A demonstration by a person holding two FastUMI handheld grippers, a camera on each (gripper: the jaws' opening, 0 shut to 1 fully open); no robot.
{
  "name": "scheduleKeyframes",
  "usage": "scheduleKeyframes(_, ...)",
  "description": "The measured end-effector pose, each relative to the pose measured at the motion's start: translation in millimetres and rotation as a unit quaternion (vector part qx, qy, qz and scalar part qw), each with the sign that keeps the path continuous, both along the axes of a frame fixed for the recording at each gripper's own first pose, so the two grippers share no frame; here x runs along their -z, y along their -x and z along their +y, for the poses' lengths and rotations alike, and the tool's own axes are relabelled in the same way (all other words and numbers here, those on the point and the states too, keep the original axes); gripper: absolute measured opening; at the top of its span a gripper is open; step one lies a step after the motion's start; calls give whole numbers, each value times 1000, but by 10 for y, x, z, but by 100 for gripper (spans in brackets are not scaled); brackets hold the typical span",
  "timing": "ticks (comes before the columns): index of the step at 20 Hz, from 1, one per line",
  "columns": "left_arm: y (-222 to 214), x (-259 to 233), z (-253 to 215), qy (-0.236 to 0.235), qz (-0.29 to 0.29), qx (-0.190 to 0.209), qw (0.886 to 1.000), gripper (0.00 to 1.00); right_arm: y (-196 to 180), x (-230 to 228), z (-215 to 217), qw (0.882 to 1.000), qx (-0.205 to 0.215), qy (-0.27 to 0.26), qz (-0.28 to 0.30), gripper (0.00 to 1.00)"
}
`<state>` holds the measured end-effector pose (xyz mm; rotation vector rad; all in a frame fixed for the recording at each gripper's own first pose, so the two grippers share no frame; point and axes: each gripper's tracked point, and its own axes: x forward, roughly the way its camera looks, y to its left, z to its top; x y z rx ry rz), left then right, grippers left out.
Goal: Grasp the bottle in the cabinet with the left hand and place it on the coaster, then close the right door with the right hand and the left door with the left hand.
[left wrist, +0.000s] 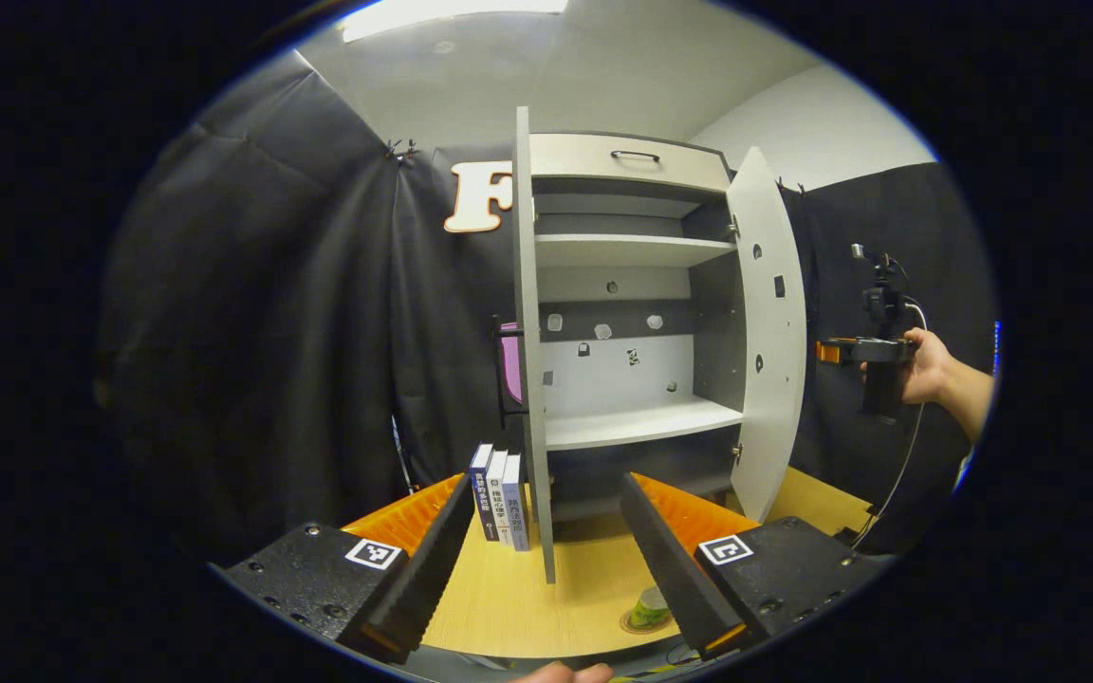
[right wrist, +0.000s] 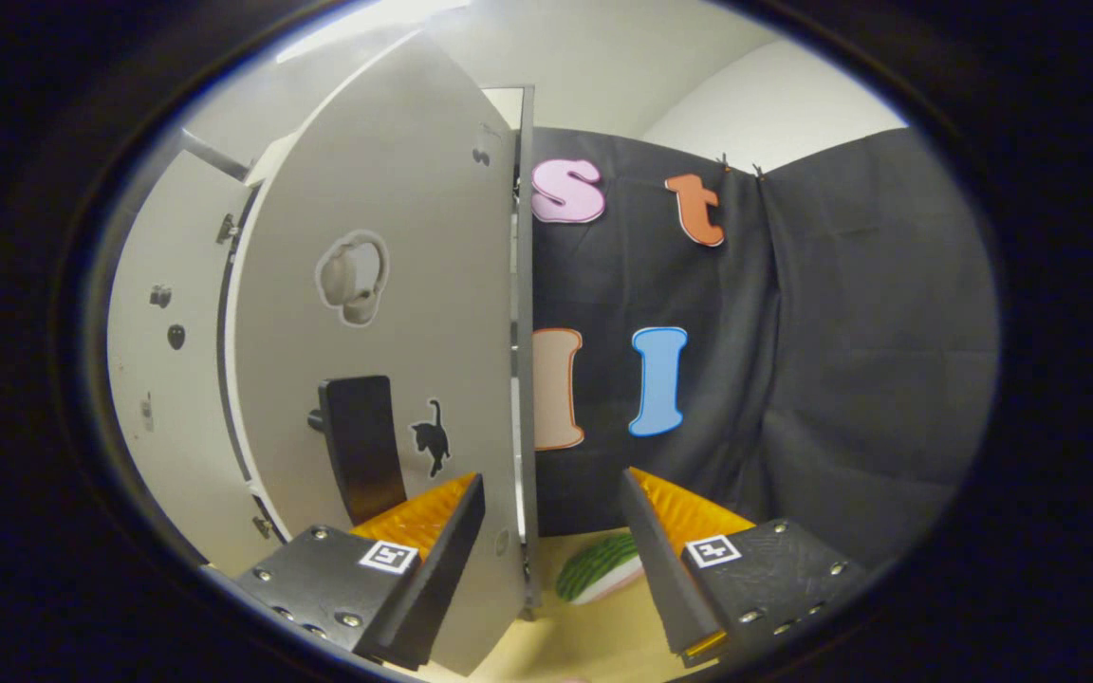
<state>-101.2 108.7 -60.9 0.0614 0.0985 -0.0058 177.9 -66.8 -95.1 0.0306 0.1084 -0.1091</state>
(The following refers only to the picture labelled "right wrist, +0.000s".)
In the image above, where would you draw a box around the white grey cabinet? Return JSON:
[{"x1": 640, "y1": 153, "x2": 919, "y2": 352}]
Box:
[{"x1": 181, "y1": 83, "x2": 543, "y2": 613}]

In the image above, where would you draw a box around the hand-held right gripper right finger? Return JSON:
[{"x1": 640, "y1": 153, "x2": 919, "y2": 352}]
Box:
[{"x1": 619, "y1": 467, "x2": 868, "y2": 667}]

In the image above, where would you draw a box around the black backdrop cloth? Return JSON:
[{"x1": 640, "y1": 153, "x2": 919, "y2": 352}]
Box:
[{"x1": 532, "y1": 126, "x2": 1001, "y2": 570}]

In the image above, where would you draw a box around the watermelon slice toy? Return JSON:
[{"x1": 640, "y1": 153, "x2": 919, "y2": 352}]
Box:
[{"x1": 556, "y1": 531, "x2": 647, "y2": 606}]

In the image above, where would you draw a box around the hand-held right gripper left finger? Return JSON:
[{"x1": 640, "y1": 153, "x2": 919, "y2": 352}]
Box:
[{"x1": 205, "y1": 472, "x2": 488, "y2": 673}]

